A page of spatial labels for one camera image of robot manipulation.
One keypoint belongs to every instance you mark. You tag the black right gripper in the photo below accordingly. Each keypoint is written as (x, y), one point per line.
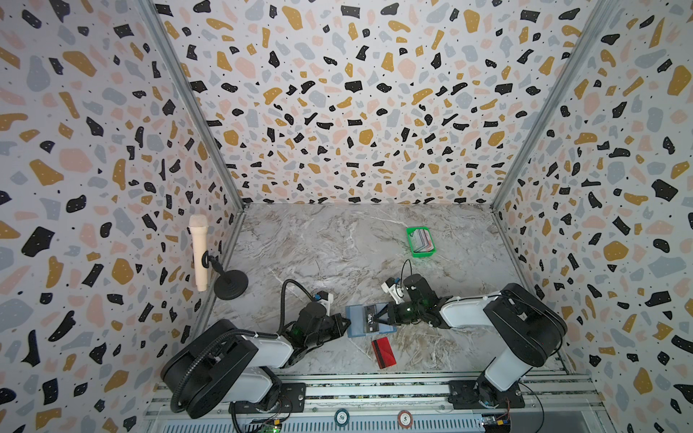
(393, 314)

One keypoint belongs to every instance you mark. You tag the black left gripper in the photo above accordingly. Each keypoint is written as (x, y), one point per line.
(339, 325)

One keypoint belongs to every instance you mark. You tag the blue card holder wallet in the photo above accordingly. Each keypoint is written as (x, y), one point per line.
(356, 314)

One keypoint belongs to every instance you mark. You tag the black VIP card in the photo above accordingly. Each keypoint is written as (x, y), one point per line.
(371, 324)

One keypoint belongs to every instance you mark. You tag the red card black stripe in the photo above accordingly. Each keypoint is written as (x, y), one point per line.
(383, 350)

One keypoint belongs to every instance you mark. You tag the green plastic card tray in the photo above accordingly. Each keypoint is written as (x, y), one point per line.
(408, 232)

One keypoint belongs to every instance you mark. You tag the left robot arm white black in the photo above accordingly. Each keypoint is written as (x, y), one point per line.
(227, 363)

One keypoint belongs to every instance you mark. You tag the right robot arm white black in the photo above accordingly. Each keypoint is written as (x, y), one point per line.
(530, 330)

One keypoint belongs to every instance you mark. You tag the stack of cards in tray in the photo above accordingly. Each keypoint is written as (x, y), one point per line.
(421, 241)

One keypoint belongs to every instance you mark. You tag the green round sticker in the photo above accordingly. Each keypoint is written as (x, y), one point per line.
(341, 418)

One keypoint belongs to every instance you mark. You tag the red round sticker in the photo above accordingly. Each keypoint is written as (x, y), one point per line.
(405, 420)

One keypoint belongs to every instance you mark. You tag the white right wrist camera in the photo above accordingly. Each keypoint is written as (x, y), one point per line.
(392, 287)

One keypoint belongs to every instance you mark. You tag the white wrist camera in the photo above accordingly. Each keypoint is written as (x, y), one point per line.
(325, 299)
(392, 287)

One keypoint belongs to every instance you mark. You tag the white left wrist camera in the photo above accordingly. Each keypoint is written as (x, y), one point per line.
(325, 299)

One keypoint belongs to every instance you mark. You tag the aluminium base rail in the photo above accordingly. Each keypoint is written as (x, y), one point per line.
(553, 403)

